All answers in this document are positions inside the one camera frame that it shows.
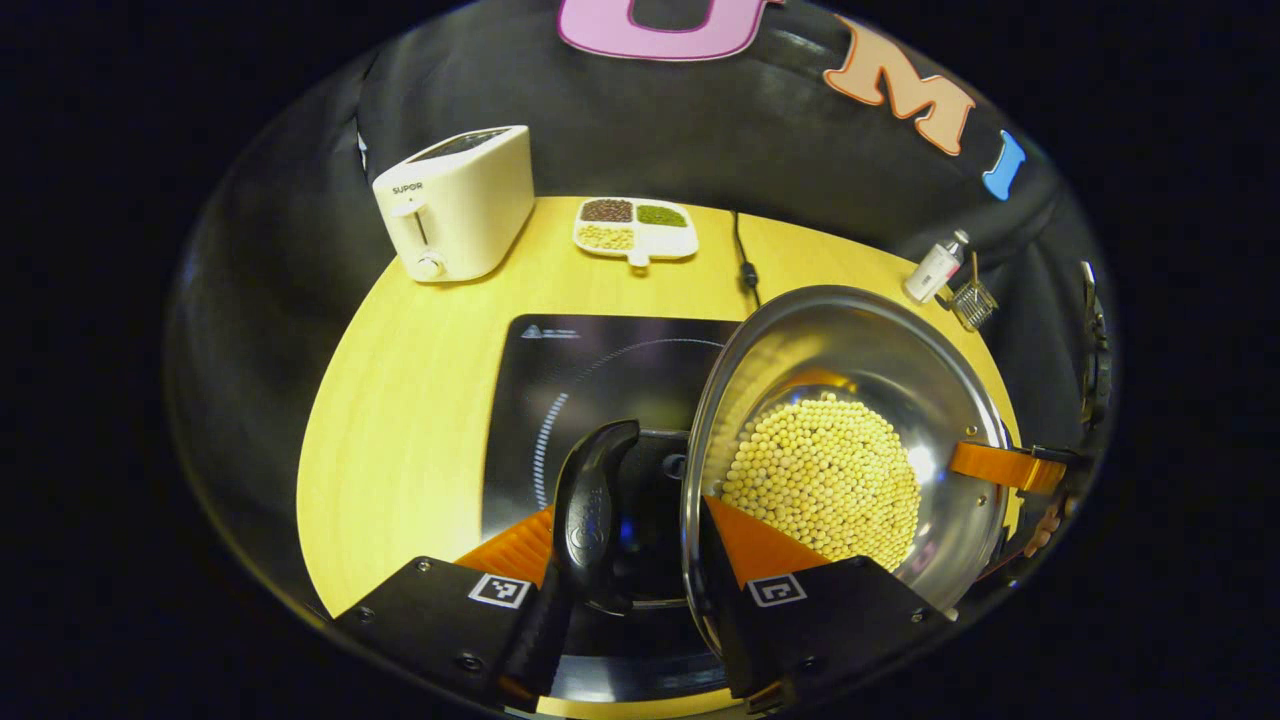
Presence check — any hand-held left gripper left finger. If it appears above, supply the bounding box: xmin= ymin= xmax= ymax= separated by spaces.
xmin=335 ymin=505 xmax=577 ymax=713

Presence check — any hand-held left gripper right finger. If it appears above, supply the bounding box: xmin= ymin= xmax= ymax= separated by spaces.
xmin=700 ymin=495 xmax=956 ymax=716

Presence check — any stainless steel pot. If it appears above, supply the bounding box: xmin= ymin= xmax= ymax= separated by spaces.
xmin=553 ymin=285 xmax=1013 ymax=661

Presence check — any black induction cooktop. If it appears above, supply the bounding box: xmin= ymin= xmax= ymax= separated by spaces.
xmin=480 ymin=315 xmax=746 ymax=703

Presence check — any pile of soybeans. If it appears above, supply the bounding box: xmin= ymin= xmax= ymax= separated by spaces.
xmin=720 ymin=392 xmax=923 ymax=573

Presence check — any small white bottle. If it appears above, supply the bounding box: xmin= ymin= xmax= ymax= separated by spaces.
xmin=903 ymin=230 xmax=971 ymax=304

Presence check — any white divided bean dish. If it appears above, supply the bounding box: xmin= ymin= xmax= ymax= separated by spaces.
xmin=573 ymin=197 xmax=699 ymax=269

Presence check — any white toaster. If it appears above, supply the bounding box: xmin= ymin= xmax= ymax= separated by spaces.
xmin=372 ymin=125 xmax=536 ymax=284

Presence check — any black power cable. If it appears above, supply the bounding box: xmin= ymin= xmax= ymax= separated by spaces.
xmin=730 ymin=210 xmax=763 ymax=306

